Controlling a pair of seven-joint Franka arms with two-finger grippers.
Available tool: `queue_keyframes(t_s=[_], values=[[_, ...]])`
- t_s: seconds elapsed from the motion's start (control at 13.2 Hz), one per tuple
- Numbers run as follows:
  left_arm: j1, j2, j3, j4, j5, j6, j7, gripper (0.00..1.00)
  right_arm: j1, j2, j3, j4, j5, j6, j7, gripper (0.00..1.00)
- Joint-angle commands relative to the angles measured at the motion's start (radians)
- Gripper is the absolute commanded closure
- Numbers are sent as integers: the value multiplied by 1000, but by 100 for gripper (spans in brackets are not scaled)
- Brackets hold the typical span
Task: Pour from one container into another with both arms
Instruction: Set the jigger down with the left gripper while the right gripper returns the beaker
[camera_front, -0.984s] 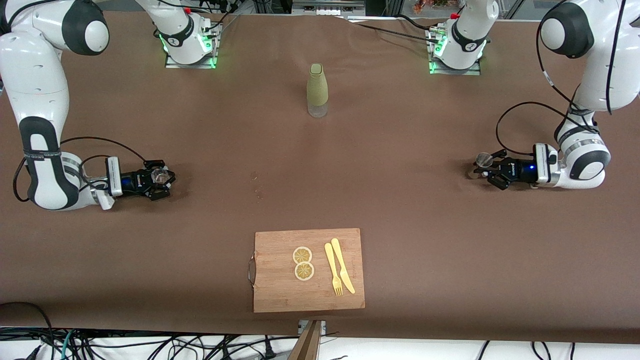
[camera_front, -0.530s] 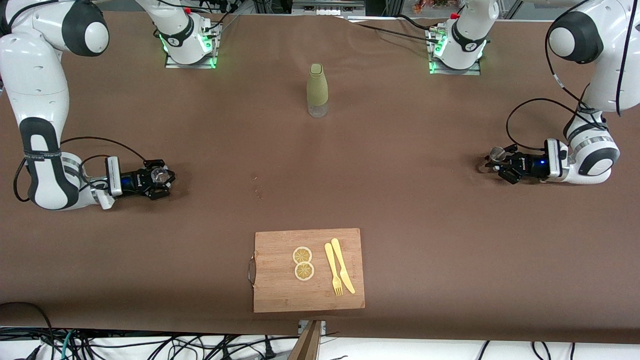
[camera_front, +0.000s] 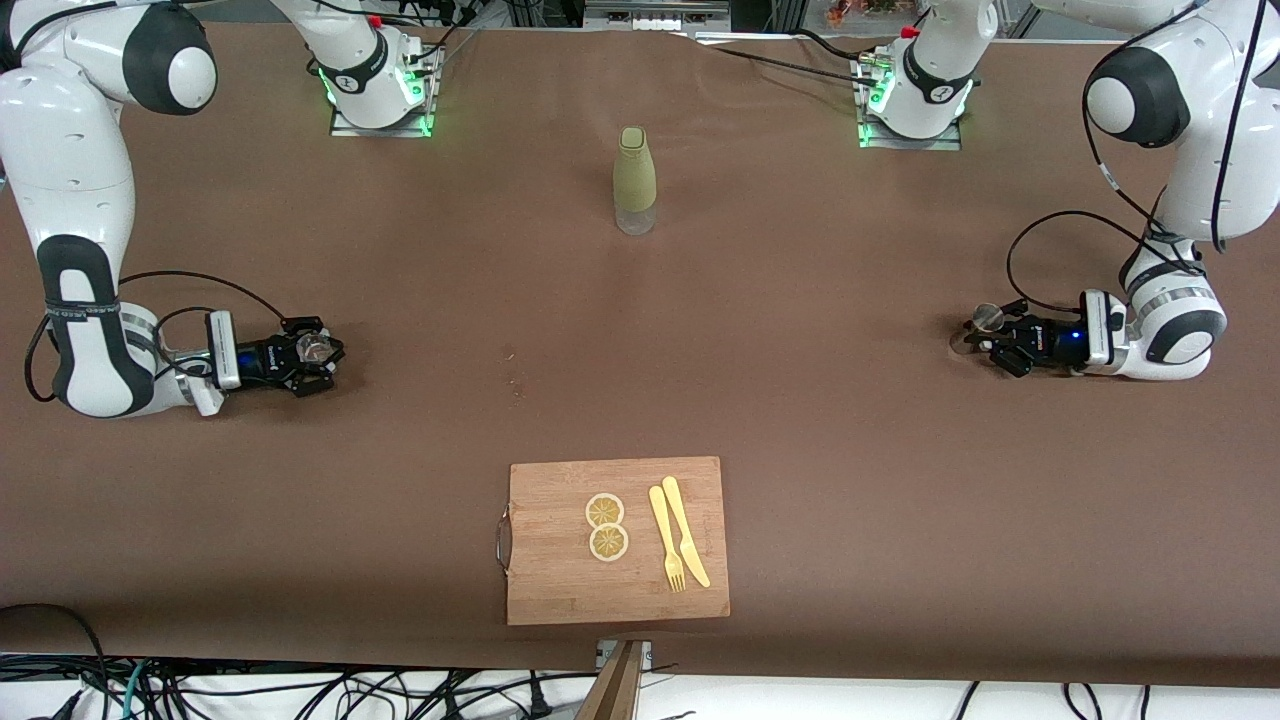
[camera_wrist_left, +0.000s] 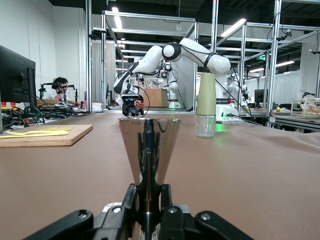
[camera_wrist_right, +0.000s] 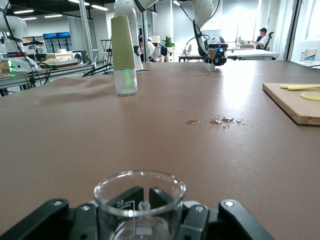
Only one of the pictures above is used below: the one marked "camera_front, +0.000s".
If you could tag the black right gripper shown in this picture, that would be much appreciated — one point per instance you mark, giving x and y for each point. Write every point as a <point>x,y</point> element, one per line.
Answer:
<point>266,359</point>

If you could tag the clear glass shaker cup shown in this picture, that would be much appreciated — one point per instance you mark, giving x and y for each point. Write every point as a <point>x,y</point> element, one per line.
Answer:
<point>314,350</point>

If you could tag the wooden post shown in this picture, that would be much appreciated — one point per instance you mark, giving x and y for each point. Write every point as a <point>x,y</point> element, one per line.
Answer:
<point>615,690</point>

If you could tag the yellow plastic fork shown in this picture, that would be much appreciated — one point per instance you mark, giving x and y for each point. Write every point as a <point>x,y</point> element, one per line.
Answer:
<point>664,535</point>

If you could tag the brown table cover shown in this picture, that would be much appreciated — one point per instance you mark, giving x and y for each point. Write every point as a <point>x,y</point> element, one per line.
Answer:
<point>800,400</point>

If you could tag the green bottle with clear base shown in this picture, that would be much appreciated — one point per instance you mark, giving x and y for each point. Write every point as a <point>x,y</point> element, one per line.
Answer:
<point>634,175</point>

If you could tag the yellow plastic knife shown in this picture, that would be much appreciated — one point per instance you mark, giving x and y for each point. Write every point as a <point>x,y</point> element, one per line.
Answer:
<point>685,535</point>

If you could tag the wooden cutting board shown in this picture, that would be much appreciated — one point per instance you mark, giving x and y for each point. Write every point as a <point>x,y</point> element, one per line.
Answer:
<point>560,580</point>

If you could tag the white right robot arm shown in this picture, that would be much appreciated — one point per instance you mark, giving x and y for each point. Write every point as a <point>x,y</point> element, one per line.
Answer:
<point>70,150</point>

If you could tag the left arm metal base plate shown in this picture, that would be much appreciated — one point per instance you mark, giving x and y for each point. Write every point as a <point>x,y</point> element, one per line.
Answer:
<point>950,143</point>

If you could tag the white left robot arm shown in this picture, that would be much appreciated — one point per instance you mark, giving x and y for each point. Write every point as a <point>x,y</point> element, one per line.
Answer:
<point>1230,150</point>

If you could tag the lemon slice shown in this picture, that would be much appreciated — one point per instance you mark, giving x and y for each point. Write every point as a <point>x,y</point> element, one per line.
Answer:
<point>608,543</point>
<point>604,510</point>

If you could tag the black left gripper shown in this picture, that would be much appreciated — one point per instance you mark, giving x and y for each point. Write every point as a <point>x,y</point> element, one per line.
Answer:
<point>1043,341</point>

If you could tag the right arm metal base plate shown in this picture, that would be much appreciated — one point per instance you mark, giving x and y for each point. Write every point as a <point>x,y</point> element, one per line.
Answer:
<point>345,130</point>

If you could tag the small metal bracket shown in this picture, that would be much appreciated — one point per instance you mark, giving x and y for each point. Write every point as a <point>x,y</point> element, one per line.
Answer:
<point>646,652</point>

